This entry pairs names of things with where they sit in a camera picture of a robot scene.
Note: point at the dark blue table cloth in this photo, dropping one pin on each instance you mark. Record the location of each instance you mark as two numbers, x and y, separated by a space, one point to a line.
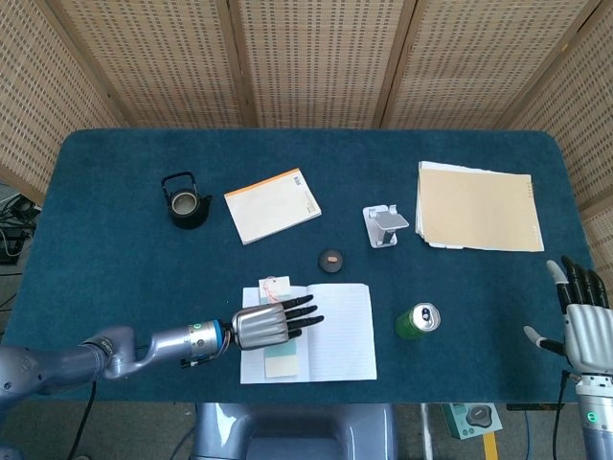
120 268

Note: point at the open lined notebook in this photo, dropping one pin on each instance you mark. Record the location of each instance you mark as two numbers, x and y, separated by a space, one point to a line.
340 335

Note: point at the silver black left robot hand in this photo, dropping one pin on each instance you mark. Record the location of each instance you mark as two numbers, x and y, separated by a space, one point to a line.
261 328

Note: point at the grey blue robot torso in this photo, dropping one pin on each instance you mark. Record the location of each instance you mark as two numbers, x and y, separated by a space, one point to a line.
297 431

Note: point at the white table leg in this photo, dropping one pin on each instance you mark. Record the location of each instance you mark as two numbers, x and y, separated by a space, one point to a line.
426 431

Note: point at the teal product box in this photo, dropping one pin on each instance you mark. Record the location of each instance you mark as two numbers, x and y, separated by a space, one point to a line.
460 426

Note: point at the cream teal bookmark with tassel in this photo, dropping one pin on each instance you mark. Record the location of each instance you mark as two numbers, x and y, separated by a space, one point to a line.
280 364

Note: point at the closed cream notepad orange edge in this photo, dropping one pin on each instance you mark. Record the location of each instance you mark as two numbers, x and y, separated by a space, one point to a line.
273 206

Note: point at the green drink can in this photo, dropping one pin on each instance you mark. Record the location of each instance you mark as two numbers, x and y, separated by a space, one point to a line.
407 326

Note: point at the black teapot lid wooden knob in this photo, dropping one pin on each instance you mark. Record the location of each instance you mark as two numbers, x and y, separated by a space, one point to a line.
325 266

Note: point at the woven folding screen panel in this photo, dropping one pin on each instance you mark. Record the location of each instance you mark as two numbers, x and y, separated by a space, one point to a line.
589 120
479 62
38 96
158 62
321 62

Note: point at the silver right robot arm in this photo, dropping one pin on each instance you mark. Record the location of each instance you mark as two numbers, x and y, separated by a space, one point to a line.
596 431

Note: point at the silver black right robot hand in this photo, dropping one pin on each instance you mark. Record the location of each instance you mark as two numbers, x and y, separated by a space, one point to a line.
589 335

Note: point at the silver folding phone stand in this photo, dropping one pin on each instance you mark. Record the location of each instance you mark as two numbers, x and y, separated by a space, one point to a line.
378 232

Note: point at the manila paper folder stack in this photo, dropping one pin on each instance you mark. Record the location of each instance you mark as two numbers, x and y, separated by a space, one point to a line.
479 211

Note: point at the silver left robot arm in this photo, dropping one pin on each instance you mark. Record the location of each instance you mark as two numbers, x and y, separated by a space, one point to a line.
167 338

